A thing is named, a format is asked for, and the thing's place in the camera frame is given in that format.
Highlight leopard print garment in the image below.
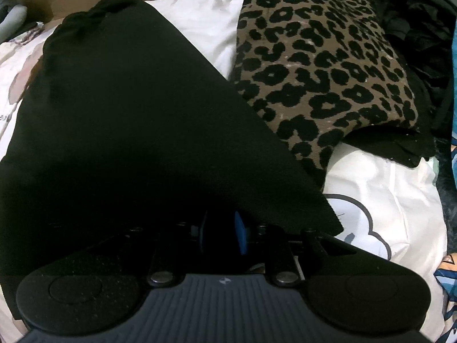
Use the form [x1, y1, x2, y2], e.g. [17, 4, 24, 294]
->
[228, 0, 419, 186]

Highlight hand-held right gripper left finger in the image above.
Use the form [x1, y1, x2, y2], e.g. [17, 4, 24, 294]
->
[82, 212, 209, 288]

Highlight bear print blanket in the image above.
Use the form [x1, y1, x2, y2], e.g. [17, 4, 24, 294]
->
[0, 0, 448, 343]

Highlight teal cartoon print garment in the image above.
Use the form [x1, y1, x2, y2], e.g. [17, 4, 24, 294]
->
[434, 25, 457, 329]

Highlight black shorts with floral trim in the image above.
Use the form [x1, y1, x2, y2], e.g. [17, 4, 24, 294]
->
[0, 0, 345, 322]

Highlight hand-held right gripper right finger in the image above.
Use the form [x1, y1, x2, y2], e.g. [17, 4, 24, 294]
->
[234, 212, 361, 288]

